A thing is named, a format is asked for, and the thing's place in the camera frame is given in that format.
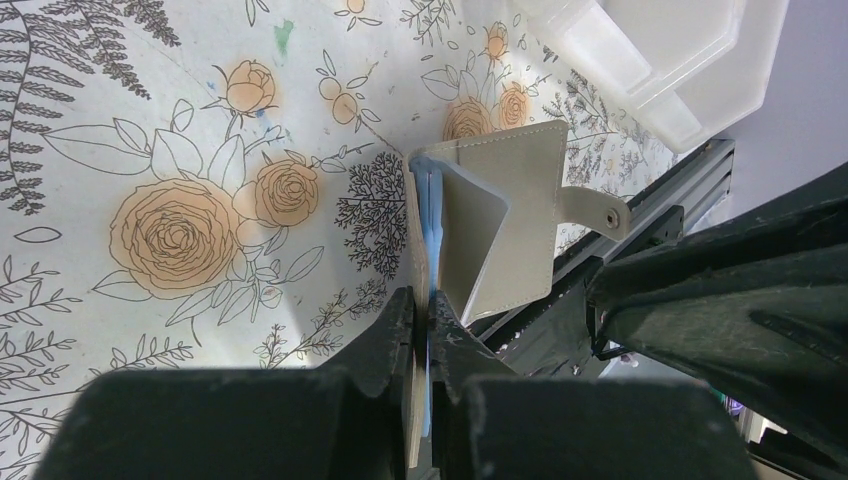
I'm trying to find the translucent plastic bin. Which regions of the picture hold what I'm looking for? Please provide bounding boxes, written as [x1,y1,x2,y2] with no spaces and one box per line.
[516,0,789,153]

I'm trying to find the grey card holder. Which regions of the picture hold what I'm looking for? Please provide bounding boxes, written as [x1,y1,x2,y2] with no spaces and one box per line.
[402,120,632,466]

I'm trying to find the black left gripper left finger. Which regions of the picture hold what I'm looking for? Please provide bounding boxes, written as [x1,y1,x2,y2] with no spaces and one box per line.
[35,287,415,479]

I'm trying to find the blue credit card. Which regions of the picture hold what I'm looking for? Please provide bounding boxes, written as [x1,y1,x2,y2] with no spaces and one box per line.
[410,157,443,438]

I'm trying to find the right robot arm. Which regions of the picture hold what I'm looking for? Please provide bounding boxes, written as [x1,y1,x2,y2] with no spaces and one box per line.
[587,166,847,464]

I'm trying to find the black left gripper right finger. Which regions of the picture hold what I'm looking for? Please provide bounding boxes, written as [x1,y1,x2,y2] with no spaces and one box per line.
[428,292,756,479]

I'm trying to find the floral table mat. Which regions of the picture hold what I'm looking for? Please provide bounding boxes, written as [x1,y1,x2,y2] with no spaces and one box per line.
[1,1,678,479]

